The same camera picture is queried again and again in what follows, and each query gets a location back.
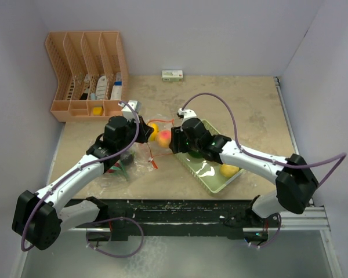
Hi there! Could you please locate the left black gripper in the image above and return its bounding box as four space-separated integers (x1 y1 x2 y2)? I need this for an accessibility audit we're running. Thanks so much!
117 114 153 151

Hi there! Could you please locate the yellow lemon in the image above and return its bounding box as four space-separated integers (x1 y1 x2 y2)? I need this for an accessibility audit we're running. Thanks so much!
147 122 159 141

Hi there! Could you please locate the peach fruit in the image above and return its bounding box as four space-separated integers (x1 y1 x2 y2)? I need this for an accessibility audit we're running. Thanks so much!
155 130 171 149

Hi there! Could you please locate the clear zip top bag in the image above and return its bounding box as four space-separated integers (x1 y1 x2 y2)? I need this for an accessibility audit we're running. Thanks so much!
98 112 176 186

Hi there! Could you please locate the pink dragon fruit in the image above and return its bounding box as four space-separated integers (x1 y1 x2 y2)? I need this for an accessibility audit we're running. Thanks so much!
107 162 129 180

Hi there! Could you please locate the green avocado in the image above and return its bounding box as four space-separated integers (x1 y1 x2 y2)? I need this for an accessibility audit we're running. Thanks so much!
188 151 203 159

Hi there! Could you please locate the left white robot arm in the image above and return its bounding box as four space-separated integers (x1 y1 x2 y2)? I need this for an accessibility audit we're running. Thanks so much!
12 116 154 252

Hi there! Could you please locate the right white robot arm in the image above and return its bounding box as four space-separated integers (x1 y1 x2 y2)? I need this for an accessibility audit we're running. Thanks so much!
169 118 318 226

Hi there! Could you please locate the light green plastic basket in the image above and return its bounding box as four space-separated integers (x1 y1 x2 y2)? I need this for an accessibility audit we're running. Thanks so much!
173 119 247 195

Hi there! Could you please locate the yellow block in organizer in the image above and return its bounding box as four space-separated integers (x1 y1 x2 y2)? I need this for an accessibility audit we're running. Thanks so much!
92 107 103 116

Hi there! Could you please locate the yellow potato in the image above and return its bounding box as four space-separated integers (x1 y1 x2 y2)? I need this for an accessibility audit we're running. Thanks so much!
220 164 240 179

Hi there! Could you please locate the small green white box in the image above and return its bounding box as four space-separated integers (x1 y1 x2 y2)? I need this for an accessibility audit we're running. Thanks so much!
162 70 183 82

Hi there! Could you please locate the orange plastic file organizer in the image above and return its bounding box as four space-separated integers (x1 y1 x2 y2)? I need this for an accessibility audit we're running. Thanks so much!
45 31 129 122

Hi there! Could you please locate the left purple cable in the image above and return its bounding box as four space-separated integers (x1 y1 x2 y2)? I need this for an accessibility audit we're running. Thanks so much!
20 101 144 259

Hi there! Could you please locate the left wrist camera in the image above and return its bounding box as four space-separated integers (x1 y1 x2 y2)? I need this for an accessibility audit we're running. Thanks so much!
119 100 142 120

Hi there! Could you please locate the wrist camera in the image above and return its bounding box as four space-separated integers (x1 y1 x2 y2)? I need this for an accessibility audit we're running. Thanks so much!
119 100 142 120
177 108 197 123

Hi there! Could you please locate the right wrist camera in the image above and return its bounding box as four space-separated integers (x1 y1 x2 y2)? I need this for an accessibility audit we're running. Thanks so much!
177 108 197 123

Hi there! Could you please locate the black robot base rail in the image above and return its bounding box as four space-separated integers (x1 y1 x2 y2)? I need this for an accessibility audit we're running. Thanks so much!
55 197 282 241

